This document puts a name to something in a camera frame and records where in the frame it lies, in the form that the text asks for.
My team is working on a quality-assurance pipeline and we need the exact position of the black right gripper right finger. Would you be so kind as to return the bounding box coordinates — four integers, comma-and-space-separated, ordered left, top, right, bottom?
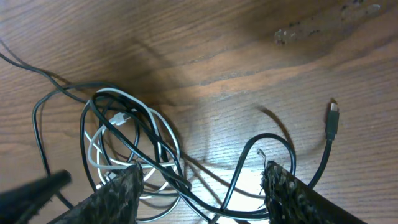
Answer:
257, 149, 363, 224

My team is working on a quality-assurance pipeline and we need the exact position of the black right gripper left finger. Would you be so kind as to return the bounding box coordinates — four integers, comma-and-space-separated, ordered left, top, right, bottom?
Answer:
51, 163, 144, 224

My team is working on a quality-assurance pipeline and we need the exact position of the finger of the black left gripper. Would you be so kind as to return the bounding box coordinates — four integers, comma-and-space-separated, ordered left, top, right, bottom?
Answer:
1, 170, 72, 224

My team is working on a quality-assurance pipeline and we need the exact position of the white USB cable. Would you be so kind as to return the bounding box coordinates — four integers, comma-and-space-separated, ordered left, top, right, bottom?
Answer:
83, 87, 181, 200

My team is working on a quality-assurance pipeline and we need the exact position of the black USB cable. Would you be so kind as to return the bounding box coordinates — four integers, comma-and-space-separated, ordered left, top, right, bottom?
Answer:
0, 40, 340, 224

